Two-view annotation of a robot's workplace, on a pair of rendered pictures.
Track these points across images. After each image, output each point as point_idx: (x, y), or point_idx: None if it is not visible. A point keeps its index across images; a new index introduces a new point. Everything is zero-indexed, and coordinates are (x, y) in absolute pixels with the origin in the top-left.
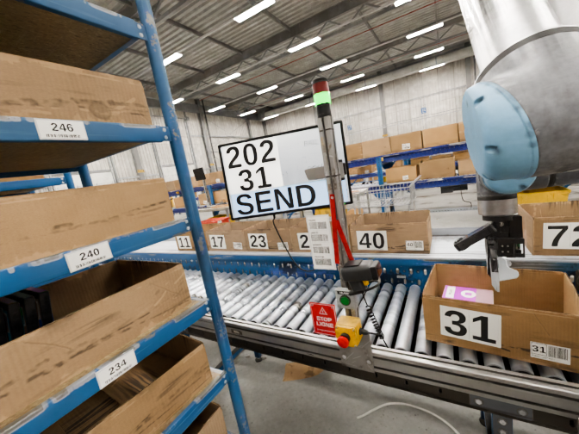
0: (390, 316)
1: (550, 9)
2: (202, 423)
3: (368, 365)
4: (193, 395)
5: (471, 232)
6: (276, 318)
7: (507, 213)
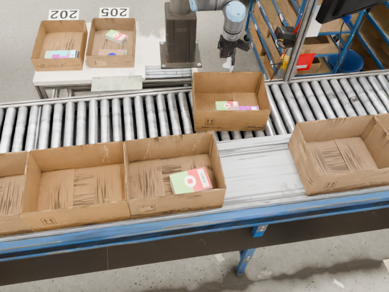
0: (283, 104)
1: None
2: None
3: None
4: (298, 2)
5: (242, 44)
6: (353, 85)
7: None
